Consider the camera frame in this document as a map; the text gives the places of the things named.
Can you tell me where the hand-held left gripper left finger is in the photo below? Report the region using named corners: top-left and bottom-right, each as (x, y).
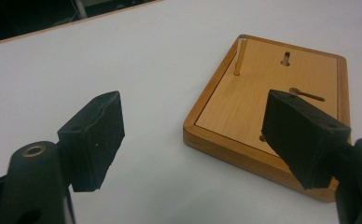
top-left (57, 90), bottom-right (126, 193)

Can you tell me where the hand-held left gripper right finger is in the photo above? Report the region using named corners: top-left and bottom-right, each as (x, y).
top-left (260, 89), bottom-right (352, 190)

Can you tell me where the wooden photo frame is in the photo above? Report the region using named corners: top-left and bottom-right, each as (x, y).
top-left (182, 34), bottom-right (353, 203)

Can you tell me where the wooden frame support peg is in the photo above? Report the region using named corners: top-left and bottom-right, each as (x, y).
top-left (233, 35), bottom-right (249, 77)

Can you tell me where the grey metal stand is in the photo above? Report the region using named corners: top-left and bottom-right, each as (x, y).
top-left (75, 0), bottom-right (89, 19)

